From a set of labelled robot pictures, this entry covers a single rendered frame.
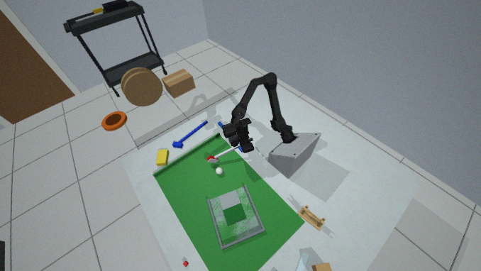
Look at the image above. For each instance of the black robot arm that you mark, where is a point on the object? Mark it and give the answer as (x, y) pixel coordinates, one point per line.
(278, 123)

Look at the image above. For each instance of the yellow rectangular block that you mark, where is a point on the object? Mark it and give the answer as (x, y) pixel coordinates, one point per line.
(162, 157)

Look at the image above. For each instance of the green putting mat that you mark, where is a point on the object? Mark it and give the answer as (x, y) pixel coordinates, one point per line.
(187, 186)

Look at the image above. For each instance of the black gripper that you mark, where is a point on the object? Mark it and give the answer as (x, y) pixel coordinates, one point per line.
(246, 145)

